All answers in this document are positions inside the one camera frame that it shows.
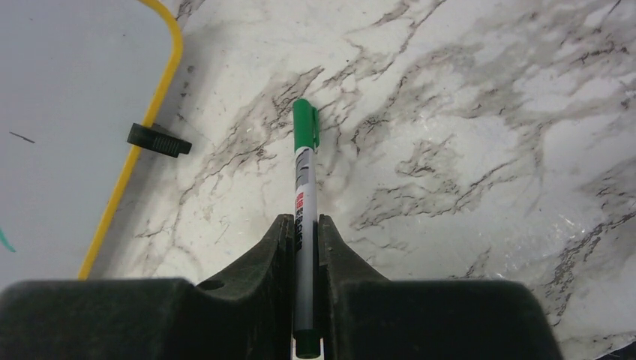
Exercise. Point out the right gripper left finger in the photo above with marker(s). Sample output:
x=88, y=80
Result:
x=242, y=312

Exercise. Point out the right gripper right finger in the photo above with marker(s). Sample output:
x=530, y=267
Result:
x=372, y=317

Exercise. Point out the white green marker pen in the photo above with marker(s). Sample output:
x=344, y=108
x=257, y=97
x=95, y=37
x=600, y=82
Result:
x=305, y=333

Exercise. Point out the green marker cap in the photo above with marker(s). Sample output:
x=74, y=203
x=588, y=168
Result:
x=306, y=126

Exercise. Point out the yellow framed whiteboard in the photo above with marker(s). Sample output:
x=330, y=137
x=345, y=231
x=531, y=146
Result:
x=75, y=77

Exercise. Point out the wire whiteboard stand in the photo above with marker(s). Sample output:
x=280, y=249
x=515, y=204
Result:
x=157, y=141

